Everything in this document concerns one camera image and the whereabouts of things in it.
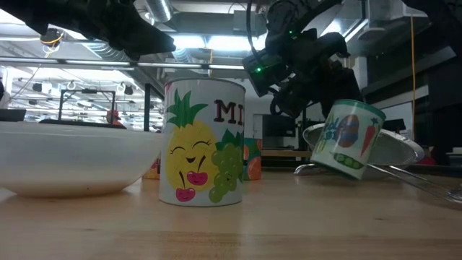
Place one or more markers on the silver round ceiling duct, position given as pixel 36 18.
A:
pixel 160 9

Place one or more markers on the wooden shelf black metal frame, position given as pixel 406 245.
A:
pixel 285 154

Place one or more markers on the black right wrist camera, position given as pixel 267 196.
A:
pixel 265 74

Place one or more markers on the grey ceiling air unit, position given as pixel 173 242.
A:
pixel 247 21

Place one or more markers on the short pineapple rings can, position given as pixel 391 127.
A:
pixel 153 171

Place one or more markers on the white bowl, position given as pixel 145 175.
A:
pixel 72 155

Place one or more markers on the oranges can teal orange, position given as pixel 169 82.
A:
pixel 252 162

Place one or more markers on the black aluminium table frame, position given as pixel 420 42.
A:
pixel 281 162

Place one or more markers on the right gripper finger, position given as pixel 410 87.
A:
pixel 344 86
pixel 317 103

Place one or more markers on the black boxy object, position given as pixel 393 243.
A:
pixel 12 115

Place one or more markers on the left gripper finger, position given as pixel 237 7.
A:
pixel 140 53
pixel 155 38

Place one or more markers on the mixed fruit can pineapple face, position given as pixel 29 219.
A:
pixel 195 159

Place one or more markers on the black background rig frame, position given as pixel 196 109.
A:
pixel 88 90

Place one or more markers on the black monitor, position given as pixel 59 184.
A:
pixel 278 126

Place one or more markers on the large metal mesh strainer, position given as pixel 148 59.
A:
pixel 393 151

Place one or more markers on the person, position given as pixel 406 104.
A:
pixel 113 117

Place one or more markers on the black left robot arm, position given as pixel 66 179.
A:
pixel 36 12

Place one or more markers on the mixed vegetables can green rim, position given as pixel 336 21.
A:
pixel 346 141

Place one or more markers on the long linear light bar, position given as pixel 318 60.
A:
pixel 173 65

